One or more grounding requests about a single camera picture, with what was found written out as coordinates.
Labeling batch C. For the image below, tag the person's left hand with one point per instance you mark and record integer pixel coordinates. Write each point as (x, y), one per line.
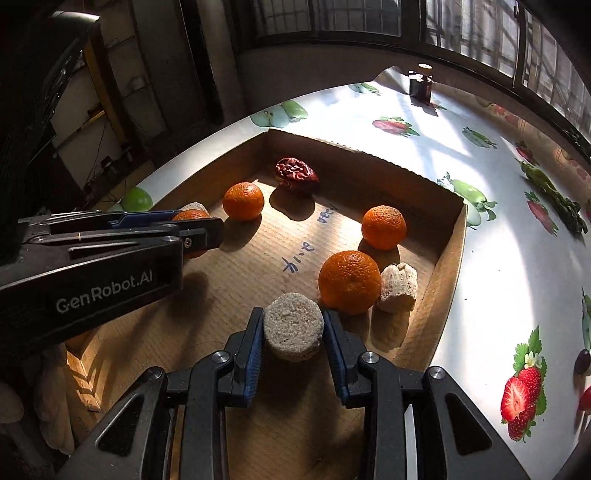
(51, 401)

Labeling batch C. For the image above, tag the dark window frame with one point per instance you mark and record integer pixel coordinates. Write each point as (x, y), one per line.
(461, 50)

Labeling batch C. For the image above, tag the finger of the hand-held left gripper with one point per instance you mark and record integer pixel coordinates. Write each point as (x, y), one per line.
(198, 233)
(138, 218)

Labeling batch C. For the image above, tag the large orange tangerine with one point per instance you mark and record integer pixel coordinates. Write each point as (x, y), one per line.
(348, 282)

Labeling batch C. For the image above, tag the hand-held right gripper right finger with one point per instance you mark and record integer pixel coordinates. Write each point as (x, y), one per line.
(333, 350)

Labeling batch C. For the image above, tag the green leafy vegetable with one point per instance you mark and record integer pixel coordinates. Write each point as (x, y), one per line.
(551, 194)

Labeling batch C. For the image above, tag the wrinkled red date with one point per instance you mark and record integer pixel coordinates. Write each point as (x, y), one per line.
(296, 174)

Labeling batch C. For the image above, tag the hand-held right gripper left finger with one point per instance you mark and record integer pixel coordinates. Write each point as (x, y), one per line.
(255, 350)

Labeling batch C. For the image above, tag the small brown bottle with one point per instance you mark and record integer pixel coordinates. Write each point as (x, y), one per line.
(421, 86)

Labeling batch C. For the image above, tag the red cherry tomato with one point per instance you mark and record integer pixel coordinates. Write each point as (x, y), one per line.
(586, 399)

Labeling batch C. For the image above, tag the shallow cardboard box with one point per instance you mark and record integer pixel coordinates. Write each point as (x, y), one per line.
(277, 240)

